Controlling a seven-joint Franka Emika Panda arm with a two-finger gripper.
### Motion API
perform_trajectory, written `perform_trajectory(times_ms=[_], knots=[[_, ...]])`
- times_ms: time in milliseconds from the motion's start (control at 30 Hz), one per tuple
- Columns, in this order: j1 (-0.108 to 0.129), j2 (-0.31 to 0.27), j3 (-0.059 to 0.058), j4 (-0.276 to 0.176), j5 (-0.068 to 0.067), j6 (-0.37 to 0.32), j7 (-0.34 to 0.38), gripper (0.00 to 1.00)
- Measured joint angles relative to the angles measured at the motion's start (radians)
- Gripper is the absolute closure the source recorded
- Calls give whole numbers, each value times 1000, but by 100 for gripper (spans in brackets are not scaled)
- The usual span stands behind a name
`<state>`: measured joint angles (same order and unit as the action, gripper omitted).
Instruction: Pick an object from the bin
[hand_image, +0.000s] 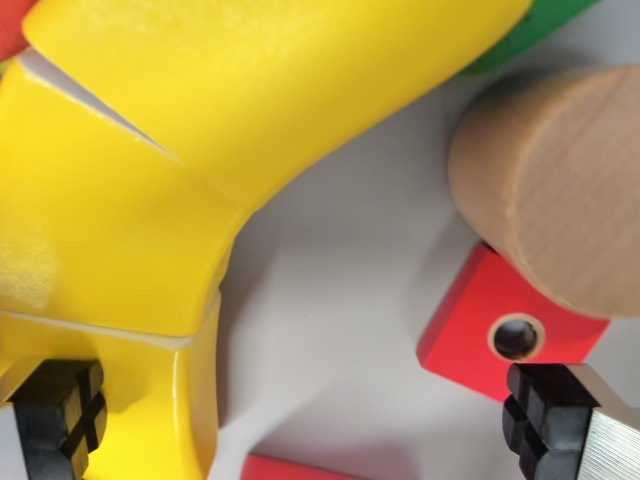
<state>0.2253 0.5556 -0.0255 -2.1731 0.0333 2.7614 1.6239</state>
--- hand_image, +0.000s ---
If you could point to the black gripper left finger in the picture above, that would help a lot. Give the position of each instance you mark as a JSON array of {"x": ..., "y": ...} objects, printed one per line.
[{"x": 50, "y": 415}]

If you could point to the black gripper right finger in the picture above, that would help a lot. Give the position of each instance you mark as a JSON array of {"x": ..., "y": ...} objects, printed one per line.
[{"x": 555, "y": 420}]

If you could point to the red square with hole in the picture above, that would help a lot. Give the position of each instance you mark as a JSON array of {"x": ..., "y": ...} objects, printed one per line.
[{"x": 465, "y": 340}]

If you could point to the natural wooden cylinder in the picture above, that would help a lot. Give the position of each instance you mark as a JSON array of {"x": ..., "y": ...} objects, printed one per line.
[{"x": 565, "y": 200}]

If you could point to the large red wooden block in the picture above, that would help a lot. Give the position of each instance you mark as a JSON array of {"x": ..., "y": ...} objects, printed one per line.
[{"x": 310, "y": 469}]

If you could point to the green wooden block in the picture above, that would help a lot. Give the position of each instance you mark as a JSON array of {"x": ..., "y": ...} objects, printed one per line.
[{"x": 530, "y": 35}]

